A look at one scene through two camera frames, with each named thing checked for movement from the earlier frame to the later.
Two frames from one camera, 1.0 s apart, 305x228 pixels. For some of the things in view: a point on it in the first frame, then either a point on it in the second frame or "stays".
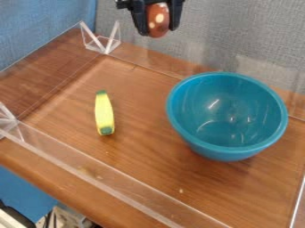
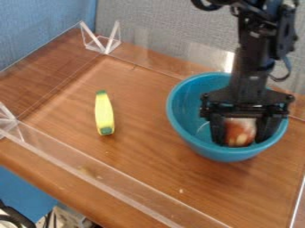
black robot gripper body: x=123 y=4 to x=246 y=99
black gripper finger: x=139 y=14 to x=217 y=128
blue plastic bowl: x=232 y=114 stays
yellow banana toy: x=103 y=114 stays
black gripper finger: x=176 y=6 to x=267 y=125
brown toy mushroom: x=158 y=18 to x=240 y=131
